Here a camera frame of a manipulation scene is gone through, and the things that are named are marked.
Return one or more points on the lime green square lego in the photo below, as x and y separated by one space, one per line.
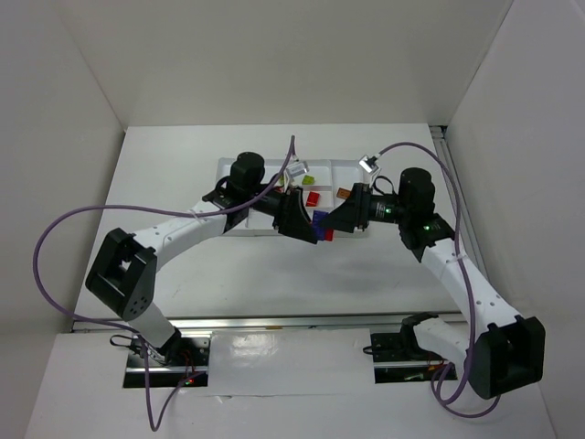
308 180

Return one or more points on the small red sloped lego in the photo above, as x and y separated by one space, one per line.
325 234

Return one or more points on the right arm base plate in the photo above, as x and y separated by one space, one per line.
393 363

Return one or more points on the aluminium front rail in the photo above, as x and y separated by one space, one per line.
246 322

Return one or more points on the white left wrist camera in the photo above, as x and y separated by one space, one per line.
296 169

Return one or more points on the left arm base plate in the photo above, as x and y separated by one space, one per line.
189 363

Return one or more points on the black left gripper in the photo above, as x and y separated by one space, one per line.
287 212

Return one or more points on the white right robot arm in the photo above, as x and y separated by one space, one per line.
503 351

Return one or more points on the purple lego plate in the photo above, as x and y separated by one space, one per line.
318 219

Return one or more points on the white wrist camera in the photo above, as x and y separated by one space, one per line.
296 169
369 163

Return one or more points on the white compartment tray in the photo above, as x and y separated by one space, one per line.
329 176

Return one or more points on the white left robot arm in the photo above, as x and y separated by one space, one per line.
123 273

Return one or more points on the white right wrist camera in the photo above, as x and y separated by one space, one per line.
369 163

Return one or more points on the aluminium side rail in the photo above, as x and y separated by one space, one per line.
470 242

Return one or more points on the orange lego plate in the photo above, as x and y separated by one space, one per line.
343 194

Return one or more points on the red curved lego brick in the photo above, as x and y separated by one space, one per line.
312 199

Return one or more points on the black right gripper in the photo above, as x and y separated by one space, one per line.
359 208

